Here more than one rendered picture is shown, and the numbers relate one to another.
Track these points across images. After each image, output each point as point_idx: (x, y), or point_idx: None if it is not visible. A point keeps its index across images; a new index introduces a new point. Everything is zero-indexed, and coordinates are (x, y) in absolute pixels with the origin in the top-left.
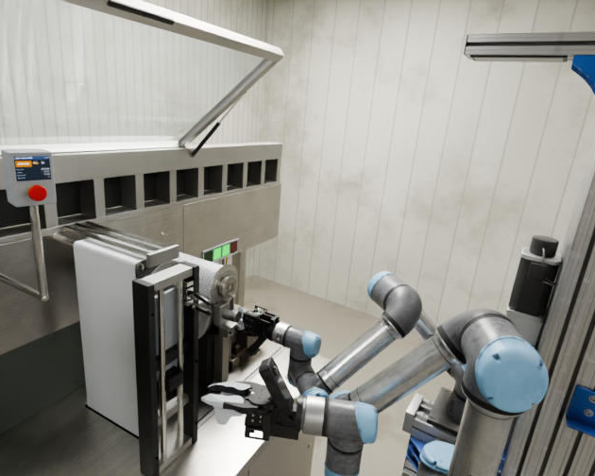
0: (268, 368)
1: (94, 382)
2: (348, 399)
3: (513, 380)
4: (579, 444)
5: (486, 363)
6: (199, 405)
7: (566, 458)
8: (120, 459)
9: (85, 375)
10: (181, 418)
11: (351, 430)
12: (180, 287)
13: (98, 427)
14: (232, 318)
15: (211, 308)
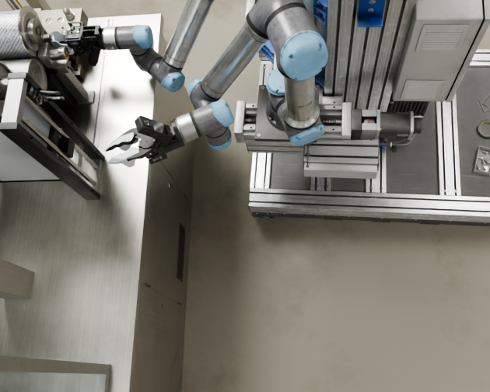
0: (144, 127)
1: None
2: (203, 92)
3: (306, 64)
4: (369, 28)
5: (286, 62)
6: (83, 128)
7: (363, 38)
8: (64, 200)
9: None
10: (88, 158)
11: (216, 126)
12: (28, 99)
13: (26, 190)
14: (64, 58)
15: (36, 60)
